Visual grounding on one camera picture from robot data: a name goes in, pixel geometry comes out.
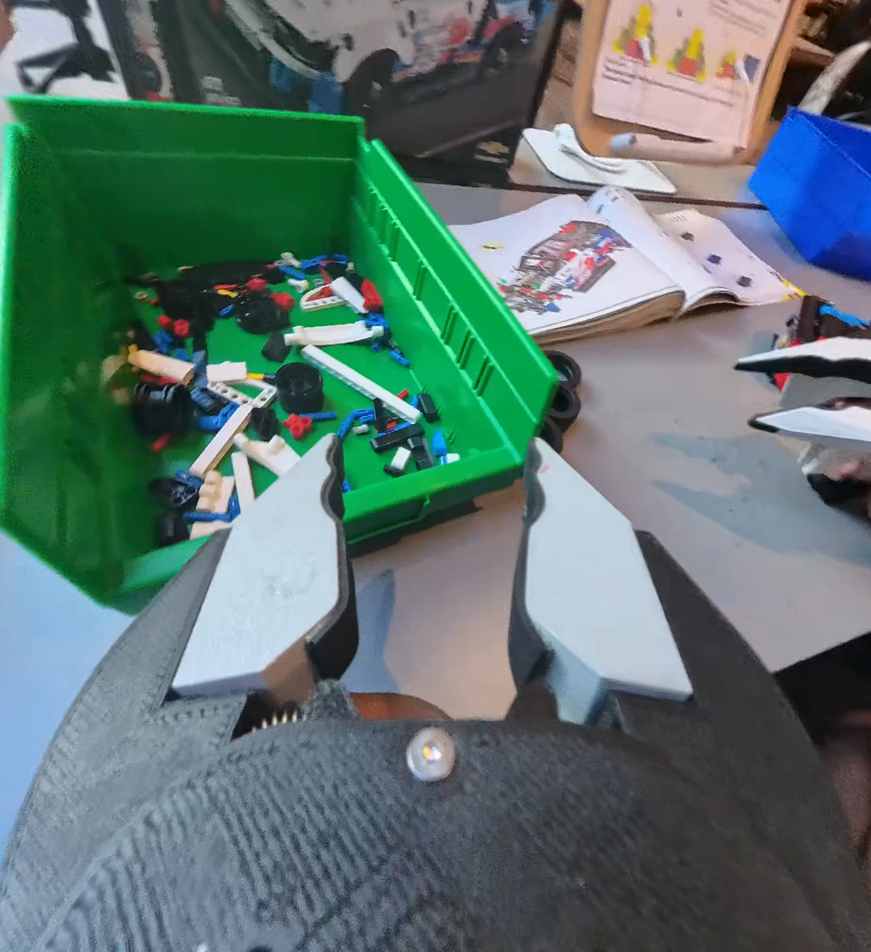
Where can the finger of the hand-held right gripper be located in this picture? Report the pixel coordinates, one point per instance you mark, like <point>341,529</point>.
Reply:
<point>852,424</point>
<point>852,355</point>

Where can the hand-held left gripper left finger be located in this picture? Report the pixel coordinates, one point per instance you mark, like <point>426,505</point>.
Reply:
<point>272,587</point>

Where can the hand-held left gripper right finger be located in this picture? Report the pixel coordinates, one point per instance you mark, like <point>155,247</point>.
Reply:
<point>599,595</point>

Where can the toy brick race car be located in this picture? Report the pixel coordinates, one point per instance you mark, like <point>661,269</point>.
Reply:
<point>837,320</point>

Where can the pile of toy pieces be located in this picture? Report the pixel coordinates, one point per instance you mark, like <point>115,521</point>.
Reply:
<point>257,387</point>

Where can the green plastic bin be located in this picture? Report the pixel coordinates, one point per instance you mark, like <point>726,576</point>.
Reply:
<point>182,186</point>

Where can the grey desk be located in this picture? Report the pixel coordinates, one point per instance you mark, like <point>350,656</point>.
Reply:
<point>666,461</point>

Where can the black toy wheel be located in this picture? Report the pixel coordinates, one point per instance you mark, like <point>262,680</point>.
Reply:
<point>565,368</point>
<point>565,404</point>
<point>553,436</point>

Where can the blue plastic bin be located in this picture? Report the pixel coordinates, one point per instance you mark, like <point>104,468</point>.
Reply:
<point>829,186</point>

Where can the long white toy beam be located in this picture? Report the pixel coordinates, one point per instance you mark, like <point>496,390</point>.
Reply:
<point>361,383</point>

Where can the white curved toy panel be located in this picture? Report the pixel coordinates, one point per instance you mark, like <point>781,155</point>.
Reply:
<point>331,335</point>

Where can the open instruction booklet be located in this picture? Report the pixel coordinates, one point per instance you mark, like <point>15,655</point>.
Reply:
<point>591,260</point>

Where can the silver stand base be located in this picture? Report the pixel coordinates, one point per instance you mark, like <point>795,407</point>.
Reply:
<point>599,167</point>

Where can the wooden clipboard with instruction sheet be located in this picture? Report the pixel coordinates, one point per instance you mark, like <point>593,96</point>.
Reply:
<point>688,67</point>

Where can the race car set box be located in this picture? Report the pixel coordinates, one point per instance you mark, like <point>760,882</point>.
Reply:
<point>331,59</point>

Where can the black chair base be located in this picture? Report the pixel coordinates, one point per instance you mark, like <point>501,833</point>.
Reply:
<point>63,44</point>

